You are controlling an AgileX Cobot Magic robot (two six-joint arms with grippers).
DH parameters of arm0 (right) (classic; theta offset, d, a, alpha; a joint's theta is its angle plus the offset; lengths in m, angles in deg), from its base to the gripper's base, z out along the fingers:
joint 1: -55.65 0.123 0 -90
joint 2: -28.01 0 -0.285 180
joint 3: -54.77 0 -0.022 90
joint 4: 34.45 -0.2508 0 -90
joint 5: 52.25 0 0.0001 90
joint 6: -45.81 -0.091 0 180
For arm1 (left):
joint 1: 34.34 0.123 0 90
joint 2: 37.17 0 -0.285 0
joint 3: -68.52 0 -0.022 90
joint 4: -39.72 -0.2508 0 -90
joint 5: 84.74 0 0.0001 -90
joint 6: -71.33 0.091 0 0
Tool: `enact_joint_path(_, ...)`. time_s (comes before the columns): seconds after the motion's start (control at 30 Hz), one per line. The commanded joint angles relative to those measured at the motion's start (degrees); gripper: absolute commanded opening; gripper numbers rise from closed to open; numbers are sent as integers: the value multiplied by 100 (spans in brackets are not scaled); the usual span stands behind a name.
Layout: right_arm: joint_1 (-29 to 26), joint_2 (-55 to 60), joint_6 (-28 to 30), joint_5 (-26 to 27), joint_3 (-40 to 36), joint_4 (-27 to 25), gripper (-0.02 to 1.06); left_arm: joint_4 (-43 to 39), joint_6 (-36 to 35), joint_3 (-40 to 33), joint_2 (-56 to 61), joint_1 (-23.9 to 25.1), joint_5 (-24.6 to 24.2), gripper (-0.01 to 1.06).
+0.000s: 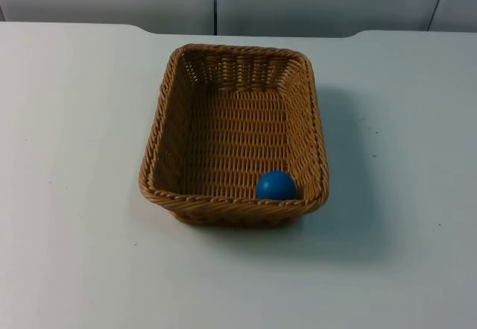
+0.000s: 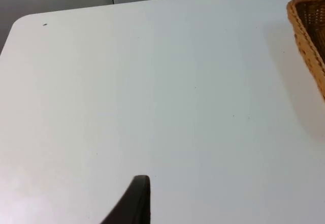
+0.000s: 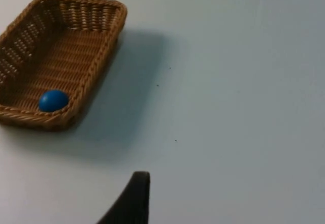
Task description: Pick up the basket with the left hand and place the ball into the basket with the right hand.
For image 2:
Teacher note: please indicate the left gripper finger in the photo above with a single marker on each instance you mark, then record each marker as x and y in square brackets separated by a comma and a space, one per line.
[134, 203]

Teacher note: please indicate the pale brown wicker basket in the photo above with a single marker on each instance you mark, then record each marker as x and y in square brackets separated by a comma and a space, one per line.
[309, 26]

